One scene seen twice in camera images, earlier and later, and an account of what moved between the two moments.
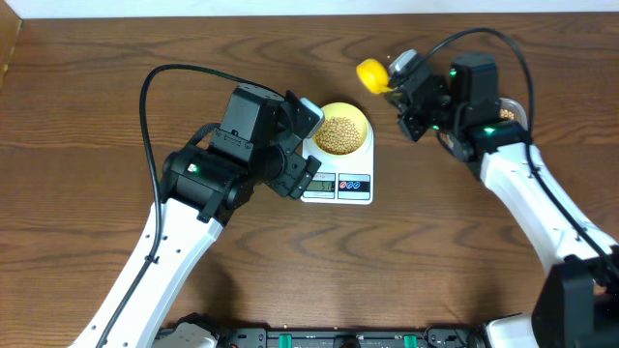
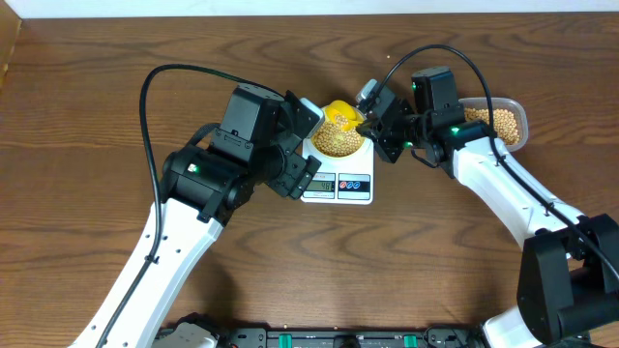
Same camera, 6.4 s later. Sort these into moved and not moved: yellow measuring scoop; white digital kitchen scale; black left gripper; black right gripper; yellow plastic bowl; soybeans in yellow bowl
Moved: black right gripper; yellow measuring scoop
Not moved: soybeans in yellow bowl; yellow plastic bowl; black left gripper; white digital kitchen scale
